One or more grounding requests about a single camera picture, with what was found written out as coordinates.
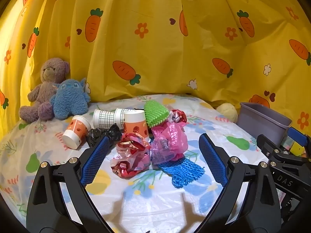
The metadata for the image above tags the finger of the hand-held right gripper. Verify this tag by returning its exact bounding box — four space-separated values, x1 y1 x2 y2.
287 127 311 157
257 134 311 168

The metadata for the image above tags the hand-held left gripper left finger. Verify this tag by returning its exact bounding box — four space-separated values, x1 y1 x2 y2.
26 136 114 233

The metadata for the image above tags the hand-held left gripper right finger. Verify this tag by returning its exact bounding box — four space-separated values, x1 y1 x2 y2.
194 133 283 233

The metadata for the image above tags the black plastic bag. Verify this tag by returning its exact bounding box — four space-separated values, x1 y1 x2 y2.
86 123 123 148

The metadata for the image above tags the grey plastic bin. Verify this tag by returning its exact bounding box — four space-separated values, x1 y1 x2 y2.
236 102 293 146

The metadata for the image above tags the orange fruit print paper cup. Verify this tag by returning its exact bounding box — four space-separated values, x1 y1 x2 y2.
63 115 92 149
123 110 150 142

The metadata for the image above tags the yellow tissue pack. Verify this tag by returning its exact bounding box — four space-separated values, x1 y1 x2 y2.
289 141 307 156

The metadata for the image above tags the blue foam fruit net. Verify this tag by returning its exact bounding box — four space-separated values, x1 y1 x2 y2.
158 156 205 188

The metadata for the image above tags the large crumpled red wrapper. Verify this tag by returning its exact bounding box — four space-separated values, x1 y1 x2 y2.
110 133 151 179

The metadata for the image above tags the white grid print paper cup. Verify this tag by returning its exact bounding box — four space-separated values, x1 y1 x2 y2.
93 109 117 129
114 108 136 124

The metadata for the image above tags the cream plush ball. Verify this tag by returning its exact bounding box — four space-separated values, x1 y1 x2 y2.
216 103 238 123

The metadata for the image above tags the pink plastic bag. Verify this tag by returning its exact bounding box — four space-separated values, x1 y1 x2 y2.
149 121 189 165

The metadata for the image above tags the small crumpled red wrapper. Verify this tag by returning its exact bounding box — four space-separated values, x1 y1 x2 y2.
168 109 187 127

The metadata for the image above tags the blue plush toy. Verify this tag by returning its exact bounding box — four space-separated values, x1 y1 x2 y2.
50 78 91 120

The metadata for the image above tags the floral plastic tablecloth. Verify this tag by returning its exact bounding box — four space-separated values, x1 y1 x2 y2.
0 93 287 233

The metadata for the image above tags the green foam fruit net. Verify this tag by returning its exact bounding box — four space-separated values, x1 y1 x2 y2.
144 100 170 128

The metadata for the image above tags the purple teddy bear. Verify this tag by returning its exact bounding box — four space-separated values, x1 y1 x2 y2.
19 58 71 123

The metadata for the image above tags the yellow carrot print curtain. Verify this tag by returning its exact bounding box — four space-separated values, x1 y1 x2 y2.
0 0 311 136

